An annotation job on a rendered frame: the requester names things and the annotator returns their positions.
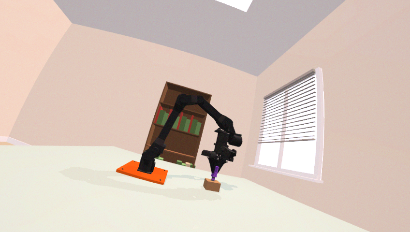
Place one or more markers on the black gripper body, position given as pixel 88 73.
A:
pixel 215 154

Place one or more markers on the purple cylinder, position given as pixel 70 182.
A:
pixel 215 172

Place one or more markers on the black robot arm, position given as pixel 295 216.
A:
pixel 226 132

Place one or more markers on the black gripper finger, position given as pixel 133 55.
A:
pixel 220 163
pixel 212 163

